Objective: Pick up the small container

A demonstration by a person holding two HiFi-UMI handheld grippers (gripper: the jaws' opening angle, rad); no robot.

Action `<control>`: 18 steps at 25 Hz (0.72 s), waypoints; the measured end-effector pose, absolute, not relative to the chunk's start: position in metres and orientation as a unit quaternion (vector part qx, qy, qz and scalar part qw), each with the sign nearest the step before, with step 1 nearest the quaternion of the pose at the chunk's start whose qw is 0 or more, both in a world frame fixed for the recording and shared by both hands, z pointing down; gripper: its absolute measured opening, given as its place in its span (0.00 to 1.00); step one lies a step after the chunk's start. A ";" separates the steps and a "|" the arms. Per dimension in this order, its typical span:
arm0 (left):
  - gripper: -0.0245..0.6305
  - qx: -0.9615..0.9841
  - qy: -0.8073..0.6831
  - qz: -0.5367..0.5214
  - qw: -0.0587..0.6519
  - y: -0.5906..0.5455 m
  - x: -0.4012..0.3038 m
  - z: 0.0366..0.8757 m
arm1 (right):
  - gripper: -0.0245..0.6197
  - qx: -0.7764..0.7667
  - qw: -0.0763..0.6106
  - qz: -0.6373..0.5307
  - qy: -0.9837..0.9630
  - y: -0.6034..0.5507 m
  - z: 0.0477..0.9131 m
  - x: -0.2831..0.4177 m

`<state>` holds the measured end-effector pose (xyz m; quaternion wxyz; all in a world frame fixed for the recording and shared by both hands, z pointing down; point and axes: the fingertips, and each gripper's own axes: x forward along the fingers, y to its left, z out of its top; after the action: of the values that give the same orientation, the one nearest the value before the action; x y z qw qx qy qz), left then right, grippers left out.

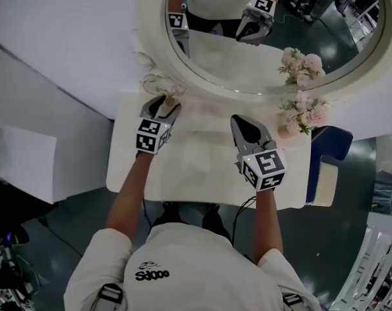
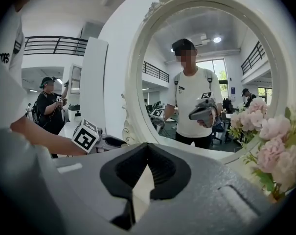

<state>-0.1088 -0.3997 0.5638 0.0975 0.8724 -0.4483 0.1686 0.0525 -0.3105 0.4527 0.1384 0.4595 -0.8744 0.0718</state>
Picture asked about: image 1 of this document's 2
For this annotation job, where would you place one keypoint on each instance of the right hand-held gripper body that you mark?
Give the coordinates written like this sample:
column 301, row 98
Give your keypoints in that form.
column 263, row 168

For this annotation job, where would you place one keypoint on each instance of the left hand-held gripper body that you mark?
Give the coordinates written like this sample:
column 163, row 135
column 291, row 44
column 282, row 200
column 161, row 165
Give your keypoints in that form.
column 147, row 138

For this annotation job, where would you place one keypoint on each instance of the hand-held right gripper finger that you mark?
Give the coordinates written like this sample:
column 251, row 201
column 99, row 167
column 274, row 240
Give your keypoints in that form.
column 236, row 131
column 258, row 128

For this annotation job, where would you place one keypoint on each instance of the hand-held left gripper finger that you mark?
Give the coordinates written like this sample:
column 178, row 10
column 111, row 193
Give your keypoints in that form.
column 147, row 105
column 175, row 111

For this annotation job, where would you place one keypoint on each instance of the small tan container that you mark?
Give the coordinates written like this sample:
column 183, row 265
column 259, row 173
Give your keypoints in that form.
column 169, row 101

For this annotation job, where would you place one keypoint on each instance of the person's right forearm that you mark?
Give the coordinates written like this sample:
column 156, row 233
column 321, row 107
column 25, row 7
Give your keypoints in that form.
column 267, row 225

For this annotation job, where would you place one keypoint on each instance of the person's left forearm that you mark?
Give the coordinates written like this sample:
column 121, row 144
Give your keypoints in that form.
column 131, row 193

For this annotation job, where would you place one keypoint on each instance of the pink flower bouquet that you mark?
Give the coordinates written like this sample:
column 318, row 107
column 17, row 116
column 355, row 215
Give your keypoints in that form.
column 304, row 113

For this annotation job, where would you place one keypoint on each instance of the person's black trousers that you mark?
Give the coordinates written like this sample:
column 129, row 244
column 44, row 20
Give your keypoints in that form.
column 215, row 220

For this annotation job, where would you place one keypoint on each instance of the blue upholstered chair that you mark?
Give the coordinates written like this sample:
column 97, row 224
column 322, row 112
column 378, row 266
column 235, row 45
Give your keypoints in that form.
column 331, row 142

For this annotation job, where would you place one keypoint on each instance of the person's white t-shirt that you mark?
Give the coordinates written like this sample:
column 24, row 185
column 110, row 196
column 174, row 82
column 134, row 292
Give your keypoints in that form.
column 195, row 271

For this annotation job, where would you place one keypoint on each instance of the blue-grey cart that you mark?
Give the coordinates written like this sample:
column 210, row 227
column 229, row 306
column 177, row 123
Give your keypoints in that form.
column 385, row 191

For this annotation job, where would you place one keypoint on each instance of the white flat board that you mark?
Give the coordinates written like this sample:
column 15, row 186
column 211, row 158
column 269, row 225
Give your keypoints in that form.
column 20, row 164

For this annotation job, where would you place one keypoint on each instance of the white slatted rack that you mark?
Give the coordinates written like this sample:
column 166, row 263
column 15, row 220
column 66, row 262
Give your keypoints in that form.
column 370, row 267

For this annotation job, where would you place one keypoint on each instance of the cluttered equipment shelf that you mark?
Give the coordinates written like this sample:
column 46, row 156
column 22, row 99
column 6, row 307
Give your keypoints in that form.
column 6, row 271

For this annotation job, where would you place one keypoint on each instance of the oval mirror with white frame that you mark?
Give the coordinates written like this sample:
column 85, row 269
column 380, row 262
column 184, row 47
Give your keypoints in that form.
column 215, row 87

